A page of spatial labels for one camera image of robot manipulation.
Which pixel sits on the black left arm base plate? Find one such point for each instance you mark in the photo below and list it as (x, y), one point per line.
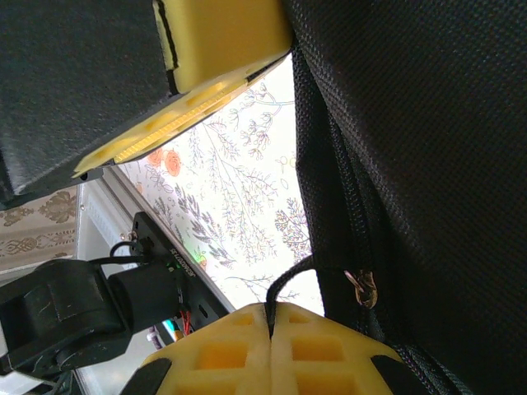
(160, 236)

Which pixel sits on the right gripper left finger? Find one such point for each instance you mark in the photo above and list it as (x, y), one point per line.
(218, 358)

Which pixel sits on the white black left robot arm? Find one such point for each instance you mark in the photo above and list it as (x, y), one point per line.
(62, 312)

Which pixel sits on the black backpack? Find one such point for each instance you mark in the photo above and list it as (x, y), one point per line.
(411, 123)

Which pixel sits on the aluminium mounting rail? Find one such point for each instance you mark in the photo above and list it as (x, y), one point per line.
(111, 185)

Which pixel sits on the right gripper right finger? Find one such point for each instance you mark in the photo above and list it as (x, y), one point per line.
(321, 358)

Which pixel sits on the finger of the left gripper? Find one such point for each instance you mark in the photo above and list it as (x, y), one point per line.
(82, 82)

